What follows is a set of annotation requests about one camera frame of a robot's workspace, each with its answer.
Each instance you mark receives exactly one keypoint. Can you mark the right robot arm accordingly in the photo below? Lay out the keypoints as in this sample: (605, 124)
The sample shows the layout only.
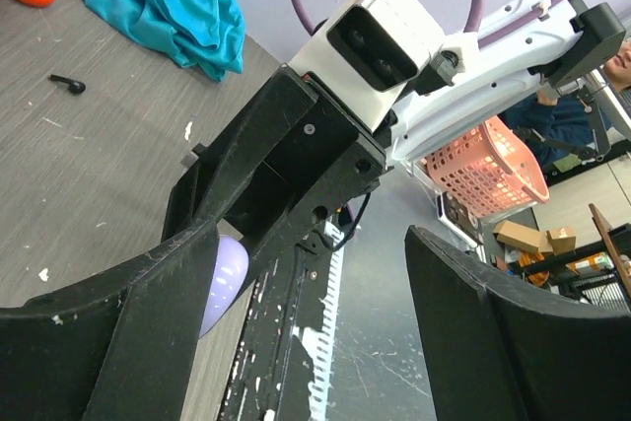
(527, 45)

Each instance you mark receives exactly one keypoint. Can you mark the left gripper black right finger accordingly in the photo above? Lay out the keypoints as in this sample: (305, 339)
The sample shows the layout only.
(497, 348)

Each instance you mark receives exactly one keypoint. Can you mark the white slotted cable duct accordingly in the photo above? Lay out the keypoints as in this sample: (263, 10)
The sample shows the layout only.
(320, 343)

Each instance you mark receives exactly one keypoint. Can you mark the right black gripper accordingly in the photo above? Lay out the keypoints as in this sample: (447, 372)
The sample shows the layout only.
(291, 157)

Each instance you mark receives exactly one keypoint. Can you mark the pink plastic basket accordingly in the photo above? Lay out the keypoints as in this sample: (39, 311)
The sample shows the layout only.
(489, 170)

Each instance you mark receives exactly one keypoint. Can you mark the person in background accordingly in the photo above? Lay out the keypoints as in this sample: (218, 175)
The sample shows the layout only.
(564, 118)

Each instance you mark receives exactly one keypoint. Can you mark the teal cloth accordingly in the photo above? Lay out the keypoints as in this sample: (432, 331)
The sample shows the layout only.
(208, 34)

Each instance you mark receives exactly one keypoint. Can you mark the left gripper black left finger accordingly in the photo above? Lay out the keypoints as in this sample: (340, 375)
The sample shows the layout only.
(116, 346)

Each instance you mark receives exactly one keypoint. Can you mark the cardboard boxes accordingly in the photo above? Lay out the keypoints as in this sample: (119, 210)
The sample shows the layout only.
(554, 241)

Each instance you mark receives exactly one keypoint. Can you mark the black earbud right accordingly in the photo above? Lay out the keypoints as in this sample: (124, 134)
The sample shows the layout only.
(74, 87)

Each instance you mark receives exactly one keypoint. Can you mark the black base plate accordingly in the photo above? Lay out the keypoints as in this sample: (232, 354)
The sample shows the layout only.
(271, 369)

